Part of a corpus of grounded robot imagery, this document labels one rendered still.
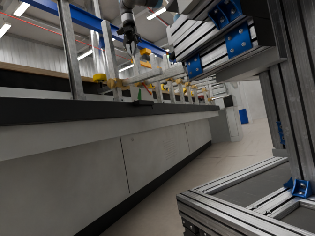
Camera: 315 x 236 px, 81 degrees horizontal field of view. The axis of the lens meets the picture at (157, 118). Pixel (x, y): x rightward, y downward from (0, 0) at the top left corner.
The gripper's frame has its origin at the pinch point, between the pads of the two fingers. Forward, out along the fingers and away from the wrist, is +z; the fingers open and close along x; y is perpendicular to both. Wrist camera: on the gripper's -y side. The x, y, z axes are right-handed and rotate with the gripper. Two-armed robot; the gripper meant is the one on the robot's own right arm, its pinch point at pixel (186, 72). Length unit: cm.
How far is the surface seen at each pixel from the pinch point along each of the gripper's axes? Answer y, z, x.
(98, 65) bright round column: -335, -168, 277
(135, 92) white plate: -28.9, 6.2, -15.0
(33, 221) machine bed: -51, 58, -69
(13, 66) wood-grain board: -50, -6, -69
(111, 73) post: -31.5, -4.0, -30.8
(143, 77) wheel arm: -14.9, 2.5, -26.5
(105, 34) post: -31, -26, -31
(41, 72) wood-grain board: -50, -6, -58
